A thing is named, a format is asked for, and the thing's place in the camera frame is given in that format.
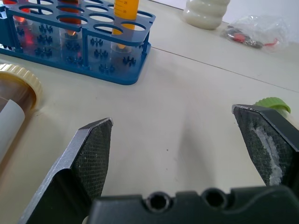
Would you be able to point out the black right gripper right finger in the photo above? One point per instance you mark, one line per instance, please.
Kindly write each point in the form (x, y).
(268, 144)

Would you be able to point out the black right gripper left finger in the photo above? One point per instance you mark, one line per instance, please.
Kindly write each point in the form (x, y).
(79, 163)

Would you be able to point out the green-capped tube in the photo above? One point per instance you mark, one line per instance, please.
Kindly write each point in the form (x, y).
(275, 104)

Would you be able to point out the brown bottle with cream lid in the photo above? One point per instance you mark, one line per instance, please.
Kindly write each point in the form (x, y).
(14, 98)

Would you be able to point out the blue test tube rack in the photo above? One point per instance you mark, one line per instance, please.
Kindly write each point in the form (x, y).
(77, 42)

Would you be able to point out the red-orange tube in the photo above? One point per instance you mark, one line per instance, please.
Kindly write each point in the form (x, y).
(70, 18)

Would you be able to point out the clear tube with red cap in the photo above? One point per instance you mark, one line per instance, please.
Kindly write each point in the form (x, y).
(22, 25)

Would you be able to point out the orange tube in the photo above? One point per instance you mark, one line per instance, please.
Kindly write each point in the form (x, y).
(123, 16)

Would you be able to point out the clear plastic bag with parts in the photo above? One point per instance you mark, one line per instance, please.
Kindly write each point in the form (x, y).
(257, 30)

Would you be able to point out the white ribbed plastic bottle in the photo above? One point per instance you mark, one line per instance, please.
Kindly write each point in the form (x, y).
(205, 12)

